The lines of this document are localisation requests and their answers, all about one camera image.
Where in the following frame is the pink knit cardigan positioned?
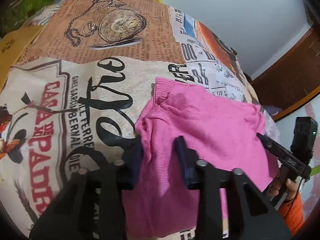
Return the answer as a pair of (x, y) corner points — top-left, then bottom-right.
(123, 77), (278, 239)

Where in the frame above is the orange sleeve forearm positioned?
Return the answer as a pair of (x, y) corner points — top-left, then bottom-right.
(278, 192), (304, 236)

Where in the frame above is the person's right hand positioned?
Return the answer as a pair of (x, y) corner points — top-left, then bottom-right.
(268, 164), (301, 202)

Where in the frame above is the brown wooden door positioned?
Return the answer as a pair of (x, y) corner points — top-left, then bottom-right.
(252, 23), (319, 110)

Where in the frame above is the printed newspaper pattern bedspread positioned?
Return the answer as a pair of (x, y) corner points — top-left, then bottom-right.
(1, 0), (278, 239)

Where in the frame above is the green fabric storage box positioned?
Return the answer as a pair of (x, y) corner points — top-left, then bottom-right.
(1, 0), (53, 37)

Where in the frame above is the black camera box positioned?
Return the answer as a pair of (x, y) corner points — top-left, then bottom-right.
(290, 116), (318, 165)

